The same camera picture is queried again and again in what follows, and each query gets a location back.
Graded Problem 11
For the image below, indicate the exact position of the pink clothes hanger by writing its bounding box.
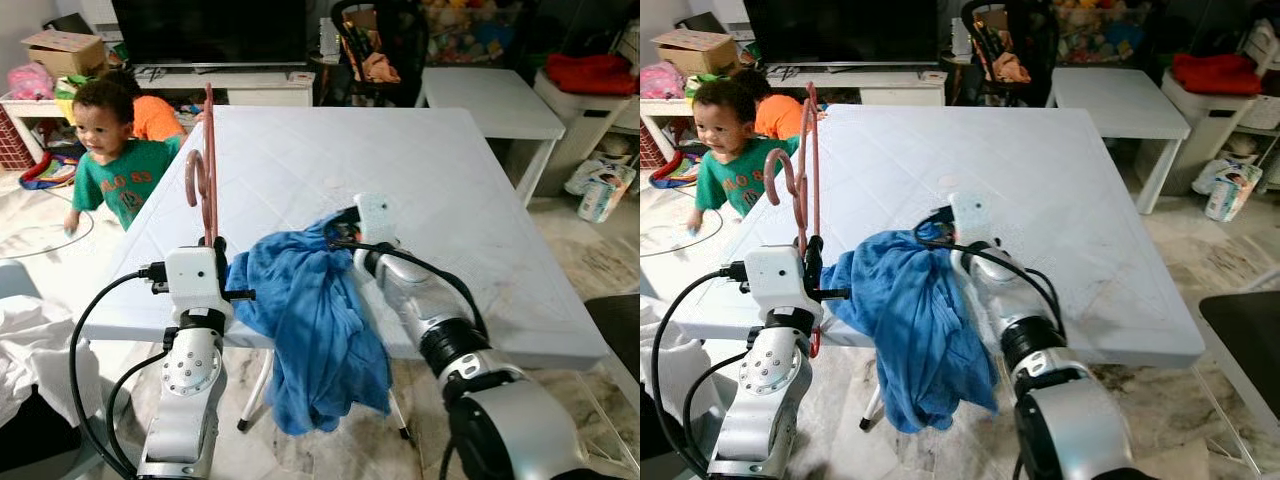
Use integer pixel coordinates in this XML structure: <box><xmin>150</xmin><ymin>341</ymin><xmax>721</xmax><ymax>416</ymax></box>
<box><xmin>764</xmin><ymin>82</ymin><xmax>825</xmax><ymax>359</ymax></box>
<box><xmin>184</xmin><ymin>82</ymin><xmax>222</xmax><ymax>248</ymax></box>

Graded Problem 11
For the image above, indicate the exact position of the blue garment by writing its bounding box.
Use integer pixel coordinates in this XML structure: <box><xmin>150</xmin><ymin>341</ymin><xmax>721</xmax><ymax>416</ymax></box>
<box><xmin>226</xmin><ymin>210</ymin><xmax>394</xmax><ymax>437</ymax></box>
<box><xmin>822</xmin><ymin>222</ymin><xmax>1002</xmax><ymax>434</ymax></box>

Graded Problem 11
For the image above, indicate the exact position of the large white plastic table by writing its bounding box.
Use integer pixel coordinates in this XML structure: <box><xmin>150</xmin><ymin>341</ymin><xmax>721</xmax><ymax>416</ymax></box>
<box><xmin>698</xmin><ymin>104</ymin><xmax>1208</xmax><ymax>433</ymax></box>
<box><xmin>74</xmin><ymin>104</ymin><xmax>614</xmax><ymax>441</ymax></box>

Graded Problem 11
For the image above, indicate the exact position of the child in green shirt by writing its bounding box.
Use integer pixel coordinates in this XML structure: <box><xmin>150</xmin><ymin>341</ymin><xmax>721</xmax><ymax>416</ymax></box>
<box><xmin>686</xmin><ymin>78</ymin><xmax>803</xmax><ymax>235</ymax></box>
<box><xmin>62</xmin><ymin>78</ymin><xmax>187</xmax><ymax>237</ymax></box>

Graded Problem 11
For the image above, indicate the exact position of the child in orange shirt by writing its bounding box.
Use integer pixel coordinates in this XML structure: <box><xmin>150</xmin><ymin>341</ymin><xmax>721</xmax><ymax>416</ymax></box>
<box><xmin>738</xmin><ymin>66</ymin><xmax>829</xmax><ymax>141</ymax></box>
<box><xmin>100</xmin><ymin>66</ymin><xmax>188</xmax><ymax>143</ymax></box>

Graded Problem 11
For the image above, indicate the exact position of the white television stand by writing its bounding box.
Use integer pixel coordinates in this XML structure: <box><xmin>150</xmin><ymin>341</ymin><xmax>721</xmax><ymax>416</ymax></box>
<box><xmin>0</xmin><ymin>68</ymin><xmax>317</xmax><ymax>166</ymax></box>
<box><xmin>640</xmin><ymin>68</ymin><xmax>948</xmax><ymax>163</ymax></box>

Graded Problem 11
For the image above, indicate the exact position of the colourful fabric bag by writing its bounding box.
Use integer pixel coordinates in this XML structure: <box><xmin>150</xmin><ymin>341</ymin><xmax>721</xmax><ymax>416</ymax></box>
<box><xmin>648</xmin><ymin>150</ymin><xmax>701</xmax><ymax>191</ymax></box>
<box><xmin>18</xmin><ymin>150</ymin><xmax>83</xmax><ymax>191</ymax></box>

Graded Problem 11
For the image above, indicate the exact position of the small white side table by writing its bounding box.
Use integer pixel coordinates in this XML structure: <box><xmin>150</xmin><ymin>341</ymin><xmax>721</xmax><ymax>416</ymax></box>
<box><xmin>1044</xmin><ymin>66</ymin><xmax>1193</xmax><ymax>215</ymax></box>
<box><xmin>417</xmin><ymin>66</ymin><xmax>568</xmax><ymax>208</ymax></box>

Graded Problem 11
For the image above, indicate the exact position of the black stroller chair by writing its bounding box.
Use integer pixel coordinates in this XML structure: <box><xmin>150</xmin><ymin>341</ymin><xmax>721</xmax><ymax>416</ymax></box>
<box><xmin>329</xmin><ymin>0</ymin><xmax>431</xmax><ymax>108</ymax></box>
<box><xmin>958</xmin><ymin>0</ymin><xmax>1061</xmax><ymax>108</ymax></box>

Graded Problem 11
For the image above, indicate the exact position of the red plastic basket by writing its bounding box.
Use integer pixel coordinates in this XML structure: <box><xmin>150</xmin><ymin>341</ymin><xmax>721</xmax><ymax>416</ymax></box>
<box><xmin>640</xmin><ymin>125</ymin><xmax>669</xmax><ymax>171</ymax></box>
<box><xmin>0</xmin><ymin>104</ymin><xmax>37</xmax><ymax>173</ymax></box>

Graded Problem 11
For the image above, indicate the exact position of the white diaper pack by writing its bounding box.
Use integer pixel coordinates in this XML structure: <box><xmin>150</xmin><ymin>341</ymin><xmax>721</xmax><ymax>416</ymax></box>
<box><xmin>1204</xmin><ymin>162</ymin><xmax>1265</xmax><ymax>224</ymax></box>
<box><xmin>577</xmin><ymin>162</ymin><xmax>638</xmax><ymax>224</ymax></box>

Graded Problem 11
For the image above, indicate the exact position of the black flat television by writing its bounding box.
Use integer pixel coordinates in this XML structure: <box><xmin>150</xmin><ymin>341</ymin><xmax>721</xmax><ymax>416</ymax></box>
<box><xmin>741</xmin><ymin>0</ymin><xmax>941</xmax><ymax>69</ymax></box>
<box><xmin>110</xmin><ymin>0</ymin><xmax>310</xmax><ymax>71</ymax></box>

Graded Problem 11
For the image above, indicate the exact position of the bin of colourful toys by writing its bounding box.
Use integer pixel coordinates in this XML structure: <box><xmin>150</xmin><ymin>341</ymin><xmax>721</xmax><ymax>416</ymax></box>
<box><xmin>423</xmin><ymin>0</ymin><xmax>528</xmax><ymax>67</ymax></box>
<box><xmin>1053</xmin><ymin>0</ymin><xmax>1158</xmax><ymax>67</ymax></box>

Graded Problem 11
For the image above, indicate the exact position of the pink bag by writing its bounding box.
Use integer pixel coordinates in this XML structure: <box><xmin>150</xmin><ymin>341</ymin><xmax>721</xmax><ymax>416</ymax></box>
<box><xmin>640</xmin><ymin>61</ymin><xmax>687</xmax><ymax>101</ymax></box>
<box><xmin>7</xmin><ymin>62</ymin><xmax>57</xmax><ymax>102</ymax></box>

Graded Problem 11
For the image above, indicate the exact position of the brown cardboard box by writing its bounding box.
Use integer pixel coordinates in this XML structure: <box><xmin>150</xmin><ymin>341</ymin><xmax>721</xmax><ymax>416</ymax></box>
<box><xmin>21</xmin><ymin>29</ymin><xmax>110</xmax><ymax>79</ymax></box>
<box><xmin>650</xmin><ymin>27</ymin><xmax>740</xmax><ymax>77</ymax></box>

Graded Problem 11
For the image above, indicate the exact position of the white plastic drawer unit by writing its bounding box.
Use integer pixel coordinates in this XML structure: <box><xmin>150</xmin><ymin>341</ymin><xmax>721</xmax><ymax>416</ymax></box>
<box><xmin>1158</xmin><ymin>70</ymin><xmax>1280</xmax><ymax>198</ymax></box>
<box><xmin>533</xmin><ymin>70</ymin><xmax>641</xmax><ymax>198</ymax></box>

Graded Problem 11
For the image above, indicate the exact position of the red folded cloth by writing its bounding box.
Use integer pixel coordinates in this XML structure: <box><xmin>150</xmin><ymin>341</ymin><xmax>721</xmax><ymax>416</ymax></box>
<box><xmin>544</xmin><ymin>52</ymin><xmax>638</xmax><ymax>98</ymax></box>
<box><xmin>1169</xmin><ymin>52</ymin><xmax>1264</xmax><ymax>98</ymax></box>

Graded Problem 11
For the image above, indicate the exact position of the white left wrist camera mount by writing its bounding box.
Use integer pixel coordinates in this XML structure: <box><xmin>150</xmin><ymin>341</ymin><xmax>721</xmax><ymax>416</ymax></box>
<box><xmin>744</xmin><ymin>245</ymin><xmax>814</xmax><ymax>323</ymax></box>
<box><xmin>164</xmin><ymin>246</ymin><xmax>234</xmax><ymax>323</ymax></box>

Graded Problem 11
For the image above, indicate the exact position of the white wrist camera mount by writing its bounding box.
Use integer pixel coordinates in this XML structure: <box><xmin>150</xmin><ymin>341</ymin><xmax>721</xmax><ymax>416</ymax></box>
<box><xmin>947</xmin><ymin>192</ymin><xmax>994</xmax><ymax>251</ymax></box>
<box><xmin>744</xmin><ymin>245</ymin><xmax>814</xmax><ymax>323</ymax></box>
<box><xmin>164</xmin><ymin>246</ymin><xmax>234</xmax><ymax>323</ymax></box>
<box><xmin>354</xmin><ymin>192</ymin><xmax>402</xmax><ymax>253</ymax></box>

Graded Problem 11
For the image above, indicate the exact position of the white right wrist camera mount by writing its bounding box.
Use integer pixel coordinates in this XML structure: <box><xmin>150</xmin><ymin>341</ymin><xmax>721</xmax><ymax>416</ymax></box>
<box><xmin>947</xmin><ymin>192</ymin><xmax>994</xmax><ymax>251</ymax></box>
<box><xmin>354</xmin><ymin>192</ymin><xmax>402</xmax><ymax>253</ymax></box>

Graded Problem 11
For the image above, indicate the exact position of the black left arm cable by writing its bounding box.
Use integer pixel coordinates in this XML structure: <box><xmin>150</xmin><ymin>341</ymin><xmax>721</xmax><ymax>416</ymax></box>
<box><xmin>649</xmin><ymin>260</ymin><xmax>749</xmax><ymax>479</ymax></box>
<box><xmin>682</xmin><ymin>348</ymin><xmax>753</xmax><ymax>473</ymax></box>
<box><xmin>103</xmin><ymin>348</ymin><xmax>173</xmax><ymax>475</ymax></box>
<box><xmin>68</xmin><ymin>263</ymin><xmax>169</xmax><ymax>473</ymax></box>

